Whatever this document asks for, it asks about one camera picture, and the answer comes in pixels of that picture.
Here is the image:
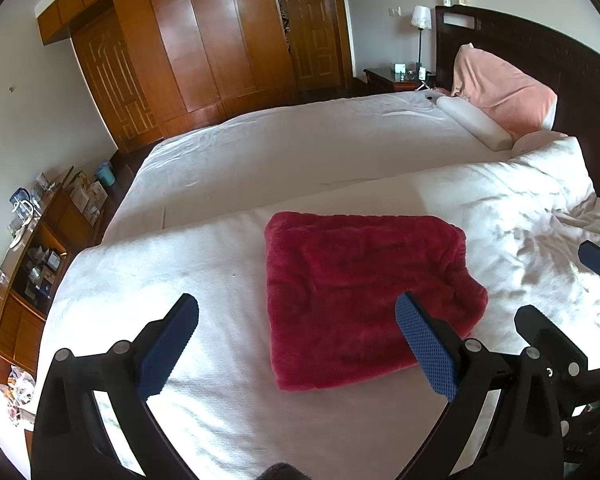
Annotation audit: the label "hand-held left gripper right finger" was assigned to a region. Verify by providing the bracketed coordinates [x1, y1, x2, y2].
[395, 291, 566, 480]

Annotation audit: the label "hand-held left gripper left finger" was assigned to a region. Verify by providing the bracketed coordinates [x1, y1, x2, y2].
[30, 293, 200, 480]

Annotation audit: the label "magenta fleece blanket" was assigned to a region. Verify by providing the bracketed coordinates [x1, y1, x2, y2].
[264, 211, 489, 392]

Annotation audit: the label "white bed blanket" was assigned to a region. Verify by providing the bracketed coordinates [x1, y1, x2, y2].
[37, 137, 600, 480]

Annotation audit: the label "plastic bags on floor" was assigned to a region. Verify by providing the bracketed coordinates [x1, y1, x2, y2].
[6, 364, 40, 427]

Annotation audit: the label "wooden shelf cabinet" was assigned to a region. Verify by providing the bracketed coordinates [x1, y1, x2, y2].
[0, 180, 106, 391]

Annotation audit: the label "stack of boxes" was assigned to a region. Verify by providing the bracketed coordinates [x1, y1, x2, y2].
[66, 170, 107, 225]

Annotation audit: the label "white foam pillow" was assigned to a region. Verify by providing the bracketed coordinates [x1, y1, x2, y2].
[436, 95, 515, 152]

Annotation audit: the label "glass kettle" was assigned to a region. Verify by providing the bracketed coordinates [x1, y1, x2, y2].
[9, 189, 37, 241]

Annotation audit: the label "pink pillow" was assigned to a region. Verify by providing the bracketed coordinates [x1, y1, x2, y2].
[452, 42, 558, 141]

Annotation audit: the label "white bed sheet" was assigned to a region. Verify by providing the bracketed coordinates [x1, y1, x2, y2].
[102, 91, 486, 241]

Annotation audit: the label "dark wooden headboard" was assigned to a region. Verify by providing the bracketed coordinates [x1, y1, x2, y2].
[434, 5, 600, 201]

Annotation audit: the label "dark wooden nightstand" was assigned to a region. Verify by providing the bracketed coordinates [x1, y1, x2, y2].
[364, 66, 438, 95]

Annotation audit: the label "wooden wardrobe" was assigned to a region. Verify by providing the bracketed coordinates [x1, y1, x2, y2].
[37, 0, 301, 153]

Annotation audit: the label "white bedside lamp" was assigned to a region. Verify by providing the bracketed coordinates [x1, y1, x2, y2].
[411, 5, 433, 78]

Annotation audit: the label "wooden door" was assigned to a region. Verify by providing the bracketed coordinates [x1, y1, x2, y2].
[270, 0, 353, 93]

